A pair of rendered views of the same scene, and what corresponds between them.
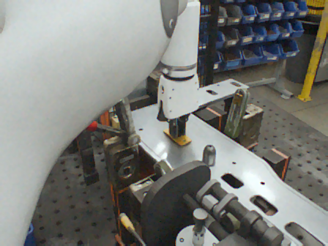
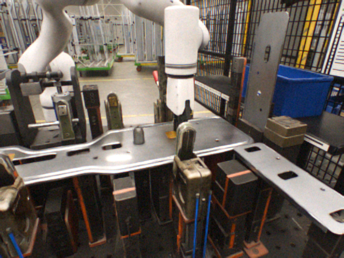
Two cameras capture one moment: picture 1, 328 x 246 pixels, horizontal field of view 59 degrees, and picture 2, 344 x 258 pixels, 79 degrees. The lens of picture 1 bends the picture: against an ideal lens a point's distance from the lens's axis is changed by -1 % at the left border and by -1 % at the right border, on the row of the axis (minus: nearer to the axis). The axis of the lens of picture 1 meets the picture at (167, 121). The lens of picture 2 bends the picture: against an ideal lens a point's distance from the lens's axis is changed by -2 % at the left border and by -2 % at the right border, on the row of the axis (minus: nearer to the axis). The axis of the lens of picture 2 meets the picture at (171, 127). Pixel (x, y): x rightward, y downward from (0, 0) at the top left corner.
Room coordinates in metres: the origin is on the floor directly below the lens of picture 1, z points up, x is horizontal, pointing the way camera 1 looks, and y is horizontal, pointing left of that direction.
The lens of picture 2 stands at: (0.78, -0.59, 1.30)
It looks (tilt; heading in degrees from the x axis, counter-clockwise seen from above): 25 degrees down; 105
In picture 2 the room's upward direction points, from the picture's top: straight up
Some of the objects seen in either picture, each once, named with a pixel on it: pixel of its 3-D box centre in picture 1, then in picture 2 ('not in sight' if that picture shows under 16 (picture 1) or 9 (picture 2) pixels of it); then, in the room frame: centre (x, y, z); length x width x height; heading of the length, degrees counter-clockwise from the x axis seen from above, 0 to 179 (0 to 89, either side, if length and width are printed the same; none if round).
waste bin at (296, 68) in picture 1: (307, 49); not in sight; (3.44, -1.68, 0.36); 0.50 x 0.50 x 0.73
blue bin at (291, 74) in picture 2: not in sight; (277, 86); (0.96, 0.29, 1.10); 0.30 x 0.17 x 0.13; 117
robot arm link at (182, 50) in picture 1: (177, 31); (182, 35); (0.65, -0.02, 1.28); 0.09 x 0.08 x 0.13; 74
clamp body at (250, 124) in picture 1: (240, 158); (188, 222); (0.72, -0.23, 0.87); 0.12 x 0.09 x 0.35; 125
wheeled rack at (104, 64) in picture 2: not in sight; (94, 43); (-3.51, 5.72, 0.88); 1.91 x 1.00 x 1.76; 115
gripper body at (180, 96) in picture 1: (178, 91); (180, 91); (0.65, -0.02, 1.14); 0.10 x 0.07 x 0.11; 125
